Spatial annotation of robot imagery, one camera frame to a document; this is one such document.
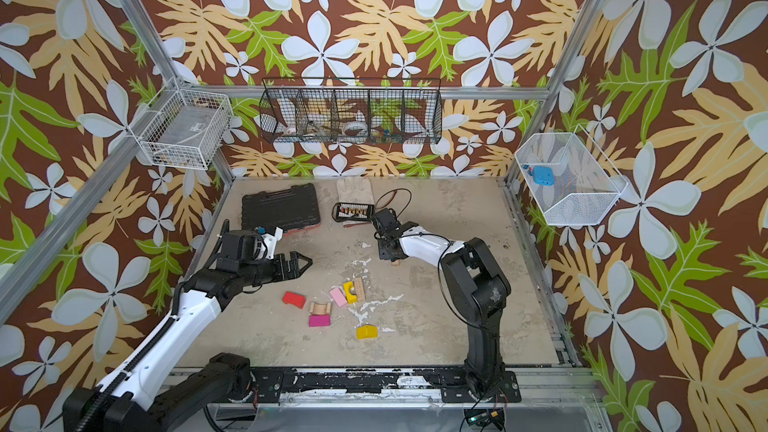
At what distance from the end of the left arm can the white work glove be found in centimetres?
45

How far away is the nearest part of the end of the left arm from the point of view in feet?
2.26

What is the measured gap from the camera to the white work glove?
1.14 metres
